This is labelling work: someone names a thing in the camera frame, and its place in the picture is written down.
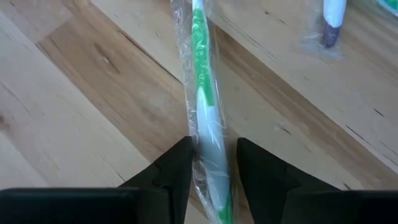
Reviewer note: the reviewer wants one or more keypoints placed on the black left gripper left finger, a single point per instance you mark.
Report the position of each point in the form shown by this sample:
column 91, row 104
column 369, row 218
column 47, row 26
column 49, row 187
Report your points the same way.
column 93, row 208

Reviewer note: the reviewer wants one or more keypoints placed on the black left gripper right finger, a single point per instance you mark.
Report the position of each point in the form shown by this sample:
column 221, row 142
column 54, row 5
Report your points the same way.
column 295, row 205

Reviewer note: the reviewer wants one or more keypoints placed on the purple white wrapped toothbrush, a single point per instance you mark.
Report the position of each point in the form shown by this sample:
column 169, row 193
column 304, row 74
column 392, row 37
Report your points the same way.
column 332, row 18

